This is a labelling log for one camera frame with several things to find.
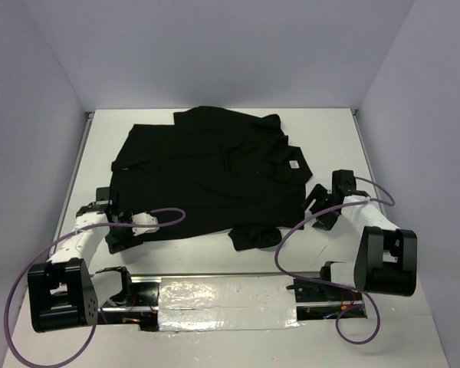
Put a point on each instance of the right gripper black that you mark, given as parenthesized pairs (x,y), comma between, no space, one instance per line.
(318,192)

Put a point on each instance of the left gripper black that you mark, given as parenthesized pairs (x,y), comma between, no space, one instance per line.
(116,244)

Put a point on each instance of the black long sleeve shirt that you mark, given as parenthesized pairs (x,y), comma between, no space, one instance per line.
(212,170)

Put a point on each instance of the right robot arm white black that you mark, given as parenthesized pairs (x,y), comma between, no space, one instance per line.
(386,260)

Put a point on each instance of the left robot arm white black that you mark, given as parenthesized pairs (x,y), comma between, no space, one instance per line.
(62,292)

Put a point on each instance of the silver foil sheet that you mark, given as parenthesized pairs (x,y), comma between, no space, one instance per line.
(226,303)

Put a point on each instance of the white foam board front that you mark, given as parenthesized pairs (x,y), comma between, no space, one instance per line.
(394,333)

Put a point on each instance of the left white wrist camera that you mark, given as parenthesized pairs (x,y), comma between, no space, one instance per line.
(144,223)

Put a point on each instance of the aluminium rail right edge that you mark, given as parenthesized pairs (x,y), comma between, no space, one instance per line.
(375,184)

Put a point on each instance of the aluminium rail edge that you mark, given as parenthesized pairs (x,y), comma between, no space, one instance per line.
(375,184)
(72,180)

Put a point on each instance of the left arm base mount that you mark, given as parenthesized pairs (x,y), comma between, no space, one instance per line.
(134,297)

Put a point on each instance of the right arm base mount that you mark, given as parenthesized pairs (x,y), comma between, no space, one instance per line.
(308,294)

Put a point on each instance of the aluminium rail left edge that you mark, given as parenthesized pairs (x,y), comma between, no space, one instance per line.
(72,180)

